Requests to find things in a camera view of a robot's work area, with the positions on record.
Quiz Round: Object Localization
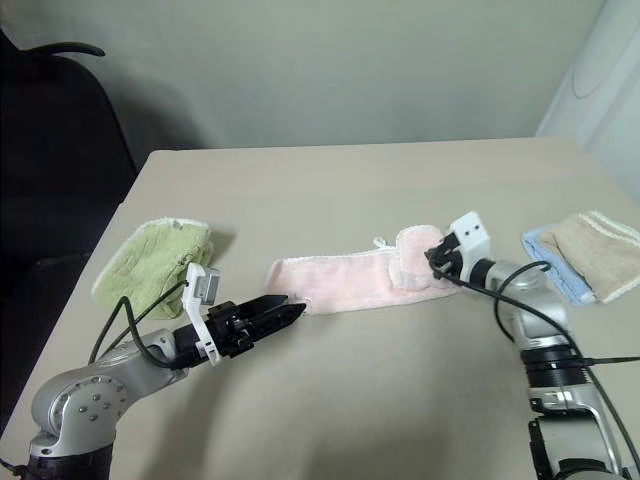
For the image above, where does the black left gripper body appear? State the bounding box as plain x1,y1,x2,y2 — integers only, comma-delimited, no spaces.
207,300,255,360

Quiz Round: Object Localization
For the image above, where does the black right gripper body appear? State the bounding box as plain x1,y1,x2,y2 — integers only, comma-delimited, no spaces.
435,231,465,278

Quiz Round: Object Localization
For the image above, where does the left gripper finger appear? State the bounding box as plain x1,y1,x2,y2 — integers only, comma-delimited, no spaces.
243,294,290,318
248,302,308,347

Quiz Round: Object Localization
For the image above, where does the pink towel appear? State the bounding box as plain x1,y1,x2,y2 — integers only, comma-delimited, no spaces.
263,225,459,317

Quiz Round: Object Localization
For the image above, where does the green towel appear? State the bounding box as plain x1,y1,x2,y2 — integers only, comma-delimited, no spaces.
92,215,218,322

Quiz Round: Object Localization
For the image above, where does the blue towel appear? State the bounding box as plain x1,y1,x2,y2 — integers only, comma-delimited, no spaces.
520,227,599,307

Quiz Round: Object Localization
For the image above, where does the beige towel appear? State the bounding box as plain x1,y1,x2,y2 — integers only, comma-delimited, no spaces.
536,209,640,306

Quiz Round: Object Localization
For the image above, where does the white fabric panel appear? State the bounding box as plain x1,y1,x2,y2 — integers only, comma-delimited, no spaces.
533,0,640,202

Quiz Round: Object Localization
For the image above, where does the black chair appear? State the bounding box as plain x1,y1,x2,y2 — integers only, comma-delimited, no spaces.
0,24,140,437

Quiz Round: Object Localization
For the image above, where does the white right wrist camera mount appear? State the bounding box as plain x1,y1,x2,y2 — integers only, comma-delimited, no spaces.
447,211,492,282

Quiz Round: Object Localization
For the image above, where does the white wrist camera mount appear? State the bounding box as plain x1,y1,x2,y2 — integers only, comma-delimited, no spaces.
447,211,492,282
181,261,224,369

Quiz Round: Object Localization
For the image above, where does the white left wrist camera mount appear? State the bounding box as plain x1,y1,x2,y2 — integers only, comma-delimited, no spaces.
181,261,224,369

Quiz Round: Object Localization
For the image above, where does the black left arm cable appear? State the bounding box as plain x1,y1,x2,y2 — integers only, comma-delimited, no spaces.
88,282,189,372

